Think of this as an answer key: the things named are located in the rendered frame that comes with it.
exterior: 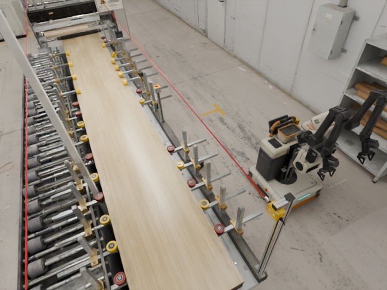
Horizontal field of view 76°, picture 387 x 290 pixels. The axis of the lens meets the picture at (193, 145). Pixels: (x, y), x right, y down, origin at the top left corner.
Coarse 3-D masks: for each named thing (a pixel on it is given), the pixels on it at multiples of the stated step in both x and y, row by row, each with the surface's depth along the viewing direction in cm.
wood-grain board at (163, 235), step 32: (96, 64) 404; (96, 96) 336; (128, 96) 333; (96, 128) 287; (128, 128) 285; (96, 160) 251; (128, 160) 249; (160, 160) 247; (128, 192) 221; (160, 192) 220; (128, 224) 199; (160, 224) 198; (192, 224) 196; (128, 256) 181; (160, 256) 180; (192, 256) 179; (224, 256) 178; (160, 288) 165; (192, 288) 164; (224, 288) 163
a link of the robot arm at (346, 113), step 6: (330, 108) 179; (336, 108) 179; (342, 108) 177; (330, 114) 182; (336, 114) 176; (342, 114) 172; (348, 114) 172; (324, 120) 189; (330, 120) 184; (342, 120) 173; (324, 126) 191; (318, 132) 199; (324, 132) 196; (312, 138) 204; (318, 138) 201; (312, 144) 206
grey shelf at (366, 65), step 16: (368, 48) 285; (384, 48) 258; (368, 64) 291; (352, 80) 312; (368, 80) 328; (384, 80) 269; (352, 96) 309; (384, 112) 284; (352, 144) 354; (384, 144) 300; (368, 160) 333; (384, 160) 331
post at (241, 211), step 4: (240, 208) 176; (244, 208) 176; (240, 212) 178; (240, 216) 182; (236, 220) 192; (240, 220) 187; (236, 224) 195; (240, 224) 192; (236, 228) 198; (240, 228) 197; (236, 236) 205
